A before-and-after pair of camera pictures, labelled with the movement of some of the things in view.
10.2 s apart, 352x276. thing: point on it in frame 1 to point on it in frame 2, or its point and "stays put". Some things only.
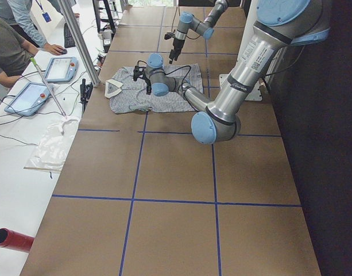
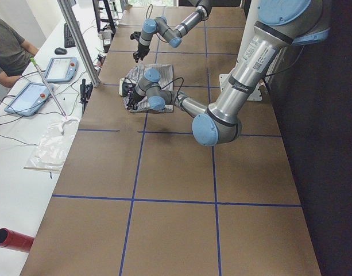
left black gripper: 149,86 to 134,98
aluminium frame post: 80,40 stays put
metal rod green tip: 34,61 stays put
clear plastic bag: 52,148 stays put
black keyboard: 69,41 stays put
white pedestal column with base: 255,94 stays put
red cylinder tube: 6,237 stays put
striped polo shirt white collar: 107,82 to 165,72
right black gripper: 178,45 to 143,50
